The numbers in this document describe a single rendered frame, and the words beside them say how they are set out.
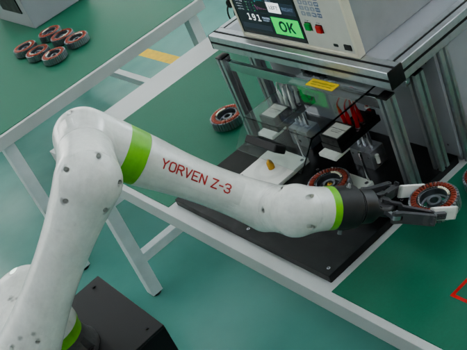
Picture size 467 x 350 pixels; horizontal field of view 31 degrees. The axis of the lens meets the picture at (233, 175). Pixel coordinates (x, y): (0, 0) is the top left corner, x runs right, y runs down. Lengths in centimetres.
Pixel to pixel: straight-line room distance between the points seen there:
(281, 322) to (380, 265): 112
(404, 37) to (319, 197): 48
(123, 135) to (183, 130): 110
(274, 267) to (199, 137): 74
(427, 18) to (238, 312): 149
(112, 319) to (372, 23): 91
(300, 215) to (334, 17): 50
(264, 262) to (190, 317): 117
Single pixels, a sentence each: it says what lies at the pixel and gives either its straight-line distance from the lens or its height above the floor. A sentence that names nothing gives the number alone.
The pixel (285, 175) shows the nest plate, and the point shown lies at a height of 78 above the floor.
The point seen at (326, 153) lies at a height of 88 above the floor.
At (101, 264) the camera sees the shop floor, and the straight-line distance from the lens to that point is 369.
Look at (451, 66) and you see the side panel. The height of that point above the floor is 101.
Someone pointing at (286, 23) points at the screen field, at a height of 118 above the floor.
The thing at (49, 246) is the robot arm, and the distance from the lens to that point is 155.
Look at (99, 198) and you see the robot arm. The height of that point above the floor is 130.
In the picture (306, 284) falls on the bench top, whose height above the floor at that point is 75.
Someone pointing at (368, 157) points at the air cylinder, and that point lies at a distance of 214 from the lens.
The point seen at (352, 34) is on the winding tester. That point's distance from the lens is 190.
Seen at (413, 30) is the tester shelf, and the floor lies 111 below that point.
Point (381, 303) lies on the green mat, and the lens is 183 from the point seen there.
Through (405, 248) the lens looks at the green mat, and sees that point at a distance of 194.
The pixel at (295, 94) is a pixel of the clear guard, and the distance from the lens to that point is 200.
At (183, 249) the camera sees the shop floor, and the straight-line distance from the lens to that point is 352.
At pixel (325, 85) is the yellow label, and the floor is 107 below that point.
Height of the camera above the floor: 202
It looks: 32 degrees down
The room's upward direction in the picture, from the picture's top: 25 degrees counter-clockwise
